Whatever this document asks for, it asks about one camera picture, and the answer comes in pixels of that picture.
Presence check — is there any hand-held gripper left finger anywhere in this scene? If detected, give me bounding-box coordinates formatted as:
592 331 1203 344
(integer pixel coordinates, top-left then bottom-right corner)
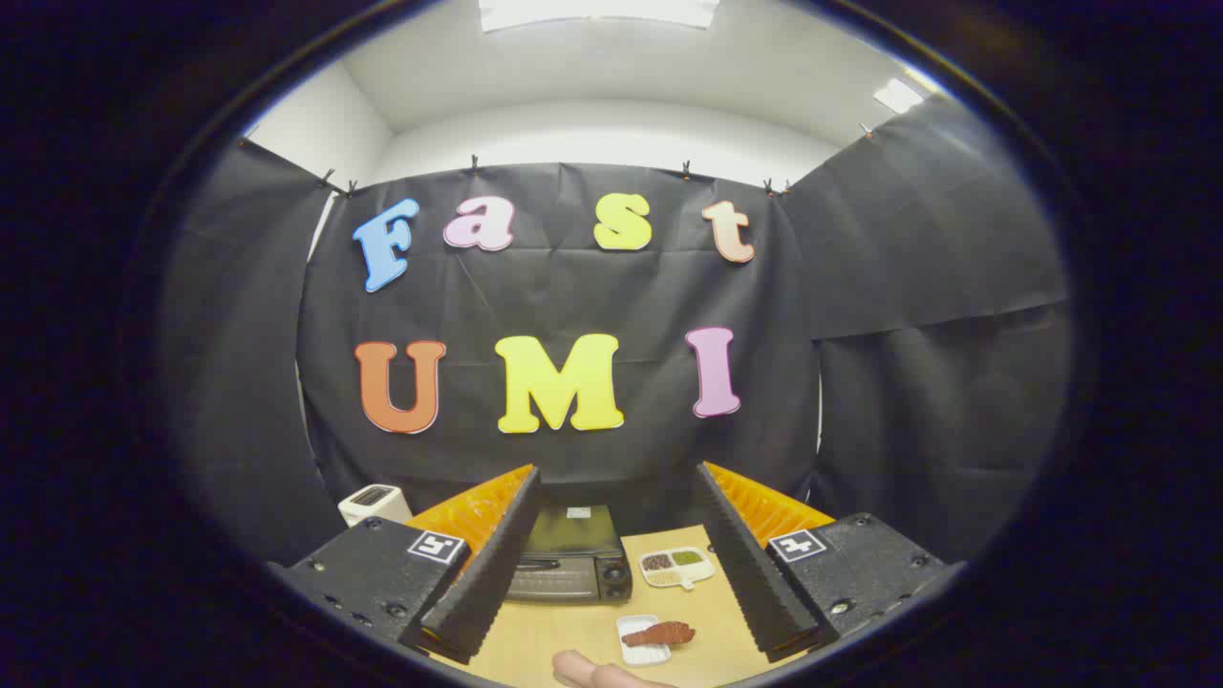
270 464 543 666

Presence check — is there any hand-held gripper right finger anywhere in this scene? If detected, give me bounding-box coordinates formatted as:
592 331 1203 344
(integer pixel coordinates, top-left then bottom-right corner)
695 462 966 664

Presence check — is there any black toaster oven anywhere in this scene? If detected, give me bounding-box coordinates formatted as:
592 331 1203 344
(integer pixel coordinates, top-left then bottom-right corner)
506 505 634 605

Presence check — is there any raw red steak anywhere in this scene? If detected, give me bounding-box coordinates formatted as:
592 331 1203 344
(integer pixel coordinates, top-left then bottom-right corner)
621 621 697 648

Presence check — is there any white pop-up toaster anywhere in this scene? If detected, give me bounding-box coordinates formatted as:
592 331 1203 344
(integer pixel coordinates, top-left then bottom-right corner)
337 484 415 528

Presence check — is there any white divided dish with beans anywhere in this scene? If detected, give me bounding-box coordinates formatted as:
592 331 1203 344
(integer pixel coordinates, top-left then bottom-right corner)
637 547 717 591

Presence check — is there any small white rectangular tray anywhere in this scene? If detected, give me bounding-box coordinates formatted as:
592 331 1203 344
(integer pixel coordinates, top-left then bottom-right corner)
616 614 673 667

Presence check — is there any small ceiling light panel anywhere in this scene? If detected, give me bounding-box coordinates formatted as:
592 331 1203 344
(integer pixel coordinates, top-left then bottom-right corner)
873 76 926 114

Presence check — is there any large ceiling light panel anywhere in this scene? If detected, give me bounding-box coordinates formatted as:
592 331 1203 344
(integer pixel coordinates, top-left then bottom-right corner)
478 0 719 32

